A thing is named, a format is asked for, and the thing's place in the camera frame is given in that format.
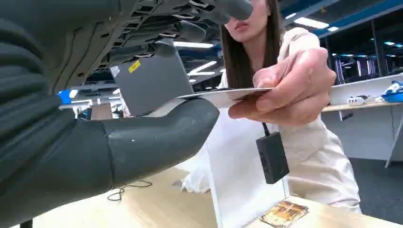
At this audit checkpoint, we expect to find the clear acrylic panel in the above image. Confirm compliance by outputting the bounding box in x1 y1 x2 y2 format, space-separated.
206 108 290 228

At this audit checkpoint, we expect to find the person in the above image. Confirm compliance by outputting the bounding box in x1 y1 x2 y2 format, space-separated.
182 0 363 215

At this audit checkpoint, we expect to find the blue and white object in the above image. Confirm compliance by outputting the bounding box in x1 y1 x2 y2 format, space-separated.
381 80 403 104

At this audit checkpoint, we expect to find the white card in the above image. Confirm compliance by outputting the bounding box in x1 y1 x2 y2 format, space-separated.
146 87 274 118

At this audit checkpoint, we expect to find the brown printed card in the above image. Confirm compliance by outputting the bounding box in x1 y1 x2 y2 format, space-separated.
259 200 309 228

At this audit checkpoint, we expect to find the background desk with white partition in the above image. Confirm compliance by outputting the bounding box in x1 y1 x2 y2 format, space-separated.
321 73 403 169

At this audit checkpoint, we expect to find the grey laptop with yellow sticker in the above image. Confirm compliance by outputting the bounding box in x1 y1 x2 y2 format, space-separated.
109 50 194 117

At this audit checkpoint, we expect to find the white crumpled bag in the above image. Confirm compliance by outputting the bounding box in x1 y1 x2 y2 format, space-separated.
181 143 211 194

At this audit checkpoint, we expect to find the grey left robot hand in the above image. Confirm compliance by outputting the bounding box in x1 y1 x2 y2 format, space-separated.
0 0 253 228

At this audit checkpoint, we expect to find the thin black cable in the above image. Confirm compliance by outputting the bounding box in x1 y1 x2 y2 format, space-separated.
107 180 154 202

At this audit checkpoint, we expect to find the person's hand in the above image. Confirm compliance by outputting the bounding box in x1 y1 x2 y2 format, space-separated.
228 47 337 127

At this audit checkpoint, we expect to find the small blue object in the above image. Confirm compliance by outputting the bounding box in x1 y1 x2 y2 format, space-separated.
57 89 73 105

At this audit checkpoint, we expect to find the brown box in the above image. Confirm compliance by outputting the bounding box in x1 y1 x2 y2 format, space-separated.
91 103 113 121

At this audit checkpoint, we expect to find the black box on cable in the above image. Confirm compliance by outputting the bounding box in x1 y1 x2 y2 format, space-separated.
255 123 290 185

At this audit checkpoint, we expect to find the small white device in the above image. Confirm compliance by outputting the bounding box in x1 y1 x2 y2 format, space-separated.
346 95 368 105

